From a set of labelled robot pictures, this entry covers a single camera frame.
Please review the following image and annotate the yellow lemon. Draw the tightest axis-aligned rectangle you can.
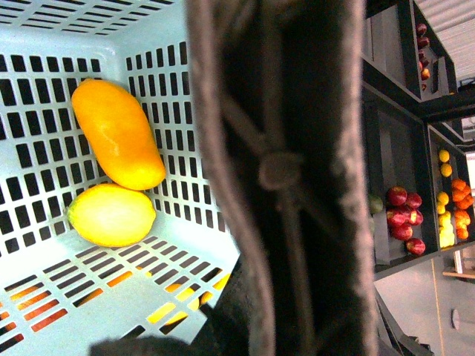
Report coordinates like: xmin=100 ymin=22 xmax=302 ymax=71
xmin=438 ymin=149 xmax=451 ymax=164
xmin=66 ymin=183 xmax=157 ymax=248
xmin=439 ymin=162 xmax=453 ymax=177

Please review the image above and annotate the orange yellow mango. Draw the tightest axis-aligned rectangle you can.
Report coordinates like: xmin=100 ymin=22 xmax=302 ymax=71
xmin=71 ymin=79 xmax=166 ymax=191

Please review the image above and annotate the brown basket handle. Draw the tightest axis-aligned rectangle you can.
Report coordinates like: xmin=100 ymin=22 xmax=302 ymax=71
xmin=91 ymin=1 xmax=379 ymax=355

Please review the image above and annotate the teal plastic basket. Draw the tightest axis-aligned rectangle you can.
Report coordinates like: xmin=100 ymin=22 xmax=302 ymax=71
xmin=1 ymin=1 xmax=239 ymax=355

